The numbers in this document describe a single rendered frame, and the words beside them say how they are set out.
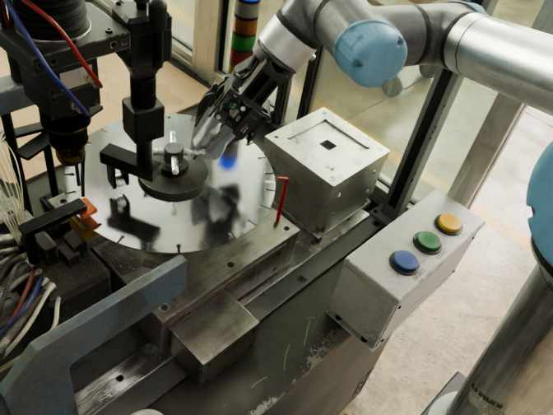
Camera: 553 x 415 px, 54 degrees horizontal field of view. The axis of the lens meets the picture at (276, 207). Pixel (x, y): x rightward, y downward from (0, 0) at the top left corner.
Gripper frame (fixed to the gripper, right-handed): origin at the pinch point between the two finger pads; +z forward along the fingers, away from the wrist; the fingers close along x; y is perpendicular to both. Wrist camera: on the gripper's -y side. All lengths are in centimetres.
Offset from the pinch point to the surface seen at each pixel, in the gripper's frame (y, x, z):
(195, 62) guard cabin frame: -65, -1, 10
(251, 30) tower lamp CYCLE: -22.9, -1.1, -15.3
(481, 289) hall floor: -77, 135, 20
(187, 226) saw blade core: 12.2, 3.0, 5.4
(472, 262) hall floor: -90, 134, 18
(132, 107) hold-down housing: 13.0, -12.8, -6.2
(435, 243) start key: 5.7, 39.7, -12.4
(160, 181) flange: 4.7, -2.7, 5.7
